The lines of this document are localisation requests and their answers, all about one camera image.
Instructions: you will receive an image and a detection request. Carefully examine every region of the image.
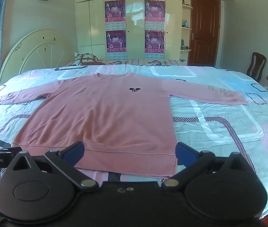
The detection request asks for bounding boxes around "purple wall poster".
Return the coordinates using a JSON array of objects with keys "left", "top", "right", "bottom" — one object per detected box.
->
[
  {"left": 105, "top": 0, "right": 126, "bottom": 30},
  {"left": 106, "top": 30, "right": 127, "bottom": 60},
  {"left": 145, "top": 30, "right": 165, "bottom": 59},
  {"left": 144, "top": 0, "right": 166, "bottom": 30}
]

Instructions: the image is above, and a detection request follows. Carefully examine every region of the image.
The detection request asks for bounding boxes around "dark wooden chair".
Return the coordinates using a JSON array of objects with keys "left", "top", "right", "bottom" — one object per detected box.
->
[{"left": 246, "top": 52, "right": 267, "bottom": 81}]

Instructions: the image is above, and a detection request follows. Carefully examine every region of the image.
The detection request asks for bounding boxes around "cream round headboard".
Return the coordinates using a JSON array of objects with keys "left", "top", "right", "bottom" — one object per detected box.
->
[{"left": 0, "top": 28, "right": 79, "bottom": 87}]

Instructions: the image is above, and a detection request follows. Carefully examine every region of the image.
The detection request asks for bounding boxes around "pink sweater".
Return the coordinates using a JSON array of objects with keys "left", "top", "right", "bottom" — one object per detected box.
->
[{"left": 0, "top": 72, "right": 249, "bottom": 180}]

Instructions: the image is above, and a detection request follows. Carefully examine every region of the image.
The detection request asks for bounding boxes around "cream wardrobe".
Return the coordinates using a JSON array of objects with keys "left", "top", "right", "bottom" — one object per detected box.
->
[{"left": 74, "top": 0, "right": 183, "bottom": 61}]

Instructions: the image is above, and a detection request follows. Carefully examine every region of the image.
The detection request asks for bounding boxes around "orange striped cloth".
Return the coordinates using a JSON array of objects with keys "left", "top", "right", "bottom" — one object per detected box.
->
[{"left": 81, "top": 61, "right": 107, "bottom": 66}]

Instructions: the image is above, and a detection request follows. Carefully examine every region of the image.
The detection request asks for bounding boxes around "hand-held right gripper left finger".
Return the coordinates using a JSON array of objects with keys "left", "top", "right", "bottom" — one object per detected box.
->
[{"left": 6, "top": 141, "right": 99, "bottom": 192}]

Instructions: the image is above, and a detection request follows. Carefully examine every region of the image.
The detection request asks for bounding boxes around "brown wooden door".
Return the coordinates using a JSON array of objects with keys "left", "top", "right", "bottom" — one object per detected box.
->
[{"left": 187, "top": 0, "right": 220, "bottom": 67}]

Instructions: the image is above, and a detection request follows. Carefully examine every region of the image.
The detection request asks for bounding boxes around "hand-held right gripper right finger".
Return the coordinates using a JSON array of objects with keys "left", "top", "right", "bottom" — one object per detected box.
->
[{"left": 161, "top": 142, "right": 257, "bottom": 191}]

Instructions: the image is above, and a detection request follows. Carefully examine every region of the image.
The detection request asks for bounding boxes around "cream corner shelf unit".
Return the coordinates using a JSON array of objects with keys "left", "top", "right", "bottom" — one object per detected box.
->
[{"left": 181, "top": 0, "right": 193, "bottom": 52}]

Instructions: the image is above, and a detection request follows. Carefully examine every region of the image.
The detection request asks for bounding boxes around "cartoon print quilt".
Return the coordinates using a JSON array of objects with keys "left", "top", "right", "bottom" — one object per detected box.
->
[{"left": 65, "top": 59, "right": 187, "bottom": 67}]

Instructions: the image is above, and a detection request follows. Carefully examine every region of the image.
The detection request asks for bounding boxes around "pastel patterned bed sheet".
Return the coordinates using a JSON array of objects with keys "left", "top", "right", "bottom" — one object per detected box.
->
[{"left": 0, "top": 64, "right": 268, "bottom": 219}]

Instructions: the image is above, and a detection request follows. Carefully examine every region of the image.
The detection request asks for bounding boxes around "white patterned pillow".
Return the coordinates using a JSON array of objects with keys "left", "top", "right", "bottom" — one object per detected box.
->
[{"left": 74, "top": 53, "right": 101, "bottom": 65}]

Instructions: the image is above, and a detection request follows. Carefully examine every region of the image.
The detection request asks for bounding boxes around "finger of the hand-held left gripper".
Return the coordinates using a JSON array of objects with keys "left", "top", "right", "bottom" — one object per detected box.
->
[{"left": 0, "top": 147, "right": 23, "bottom": 158}]

